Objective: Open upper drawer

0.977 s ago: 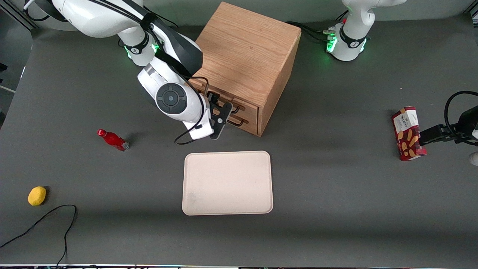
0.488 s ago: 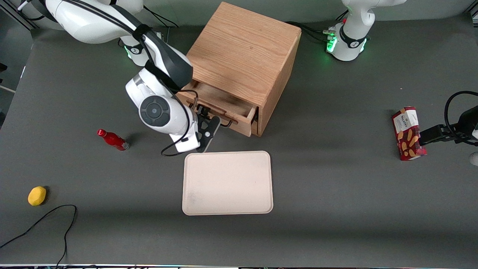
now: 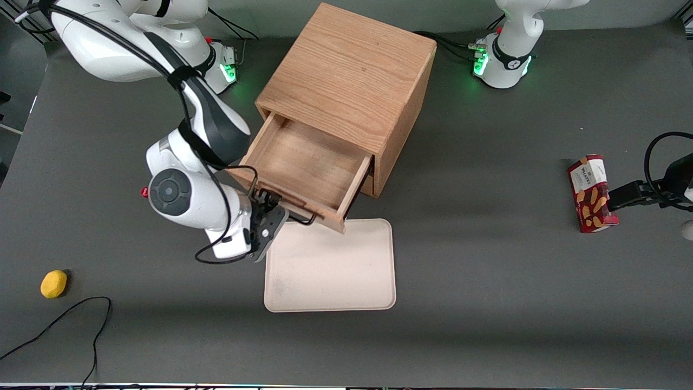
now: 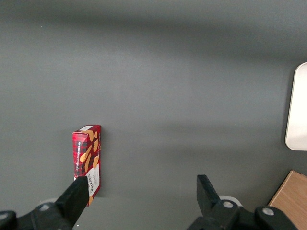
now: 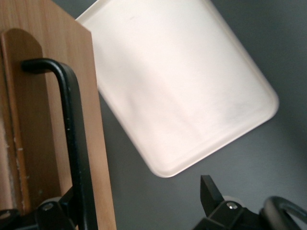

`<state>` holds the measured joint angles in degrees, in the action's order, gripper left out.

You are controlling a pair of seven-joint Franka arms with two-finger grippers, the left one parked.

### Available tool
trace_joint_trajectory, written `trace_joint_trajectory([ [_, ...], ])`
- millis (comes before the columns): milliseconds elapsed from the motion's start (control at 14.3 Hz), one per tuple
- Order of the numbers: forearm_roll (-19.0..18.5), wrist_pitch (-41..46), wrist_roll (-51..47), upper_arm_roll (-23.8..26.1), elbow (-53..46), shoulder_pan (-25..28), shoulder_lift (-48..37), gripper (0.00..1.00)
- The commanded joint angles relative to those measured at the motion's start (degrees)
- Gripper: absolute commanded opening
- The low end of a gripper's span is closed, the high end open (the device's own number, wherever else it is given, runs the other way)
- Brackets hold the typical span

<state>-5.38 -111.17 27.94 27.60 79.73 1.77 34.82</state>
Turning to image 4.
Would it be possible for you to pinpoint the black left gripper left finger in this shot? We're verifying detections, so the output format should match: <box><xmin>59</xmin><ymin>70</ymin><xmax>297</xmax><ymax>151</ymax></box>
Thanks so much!
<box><xmin>15</xmin><ymin>176</ymin><xmax>89</xmax><ymax>230</ymax></box>

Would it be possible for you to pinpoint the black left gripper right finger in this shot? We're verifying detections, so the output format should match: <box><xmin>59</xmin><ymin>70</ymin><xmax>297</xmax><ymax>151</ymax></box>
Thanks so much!
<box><xmin>189</xmin><ymin>174</ymin><xmax>256</xmax><ymax>230</ymax></box>

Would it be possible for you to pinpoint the wooden two-drawer cabinet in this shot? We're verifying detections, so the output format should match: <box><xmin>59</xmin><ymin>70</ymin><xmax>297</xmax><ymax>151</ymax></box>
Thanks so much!
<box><xmin>267</xmin><ymin>170</ymin><xmax>307</xmax><ymax>230</ymax></box>

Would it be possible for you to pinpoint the red shortbread cookie box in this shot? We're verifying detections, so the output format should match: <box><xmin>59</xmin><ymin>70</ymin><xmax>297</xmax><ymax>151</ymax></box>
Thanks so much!
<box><xmin>71</xmin><ymin>124</ymin><xmax>102</xmax><ymax>208</ymax></box>

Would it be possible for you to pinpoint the cream plastic tray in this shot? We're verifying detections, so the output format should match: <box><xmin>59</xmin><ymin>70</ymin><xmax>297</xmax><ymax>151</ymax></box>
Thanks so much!
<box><xmin>284</xmin><ymin>61</ymin><xmax>307</xmax><ymax>152</ymax></box>

